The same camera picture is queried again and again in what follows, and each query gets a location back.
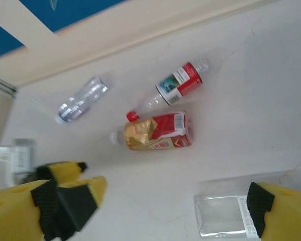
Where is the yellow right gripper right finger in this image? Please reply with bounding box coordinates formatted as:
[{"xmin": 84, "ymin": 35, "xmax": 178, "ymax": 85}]
[{"xmin": 246, "ymin": 181, "xmax": 301, "ymax": 241}]

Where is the clear bottle bluish label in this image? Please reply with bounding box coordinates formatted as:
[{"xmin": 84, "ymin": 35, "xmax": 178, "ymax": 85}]
[{"xmin": 55, "ymin": 75, "xmax": 108, "ymax": 124}]

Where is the clear bottle red label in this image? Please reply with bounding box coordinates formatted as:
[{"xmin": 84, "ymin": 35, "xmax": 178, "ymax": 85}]
[{"xmin": 126, "ymin": 56, "xmax": 213, "ymax": 123}]

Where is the crushed red gold label bottle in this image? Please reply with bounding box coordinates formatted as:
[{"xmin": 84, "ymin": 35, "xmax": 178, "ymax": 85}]
[{"xmin": 109, "ymin": 110, "xmax": 194, "ymax": 152}]

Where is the aluminium frame post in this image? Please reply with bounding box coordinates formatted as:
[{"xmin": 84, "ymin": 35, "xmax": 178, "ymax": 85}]
[{"xmin": 0, "ymin": 72, "xmax": 18, "ymax": 99}]

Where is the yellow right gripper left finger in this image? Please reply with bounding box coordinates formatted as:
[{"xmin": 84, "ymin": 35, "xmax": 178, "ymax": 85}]
[{"xmin": 0, "ymin": 179, "xmax": 59, "ymax": 241}]

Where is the clear bottle white label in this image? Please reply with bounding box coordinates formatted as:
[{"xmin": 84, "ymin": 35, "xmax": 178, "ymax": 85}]
[{"xmin": 193, "ymin": 193, "xmax": 258, "ymax": 238}]

